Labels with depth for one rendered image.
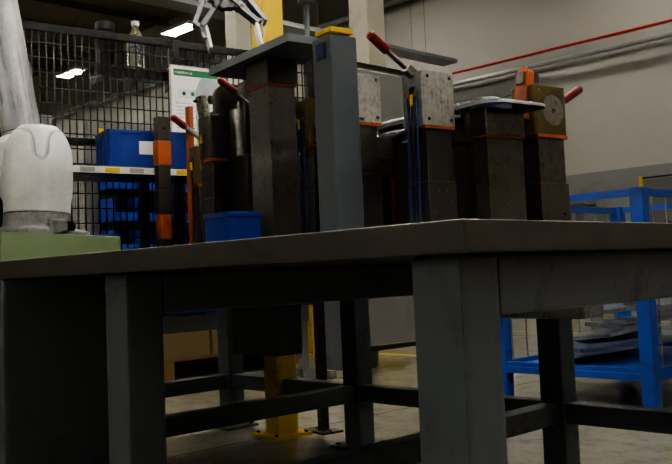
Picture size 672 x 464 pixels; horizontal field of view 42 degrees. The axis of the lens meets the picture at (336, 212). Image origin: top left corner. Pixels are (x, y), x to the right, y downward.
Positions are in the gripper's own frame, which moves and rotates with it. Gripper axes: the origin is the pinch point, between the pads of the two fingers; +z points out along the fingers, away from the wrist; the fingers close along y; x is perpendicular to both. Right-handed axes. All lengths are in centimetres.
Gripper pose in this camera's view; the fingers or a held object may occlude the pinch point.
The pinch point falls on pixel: (235, 45)
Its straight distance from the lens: 234.2
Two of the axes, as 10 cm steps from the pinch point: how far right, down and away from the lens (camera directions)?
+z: 2.4, 9.2, -3.1
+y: 9.3, -1.2, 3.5
